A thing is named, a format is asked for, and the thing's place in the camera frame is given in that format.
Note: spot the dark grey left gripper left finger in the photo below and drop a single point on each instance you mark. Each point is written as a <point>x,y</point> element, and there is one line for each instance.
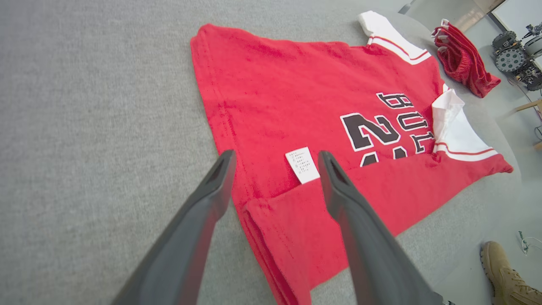
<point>186,245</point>

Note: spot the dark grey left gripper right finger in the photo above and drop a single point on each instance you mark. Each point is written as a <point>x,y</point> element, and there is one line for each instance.
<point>372,254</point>

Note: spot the red and white basketball jersey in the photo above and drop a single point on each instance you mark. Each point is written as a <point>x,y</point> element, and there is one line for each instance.
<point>296,84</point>

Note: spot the tan suede boot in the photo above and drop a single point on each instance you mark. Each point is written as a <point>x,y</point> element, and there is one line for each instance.
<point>504,271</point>

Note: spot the red shorts with white trim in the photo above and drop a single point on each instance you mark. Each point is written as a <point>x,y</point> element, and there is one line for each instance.
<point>465,63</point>

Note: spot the wooden furniture leg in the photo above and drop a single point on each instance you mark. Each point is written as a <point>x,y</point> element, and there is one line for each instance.
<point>531,105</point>

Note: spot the small wheeled robot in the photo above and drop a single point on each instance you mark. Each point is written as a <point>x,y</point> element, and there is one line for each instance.
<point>510,59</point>

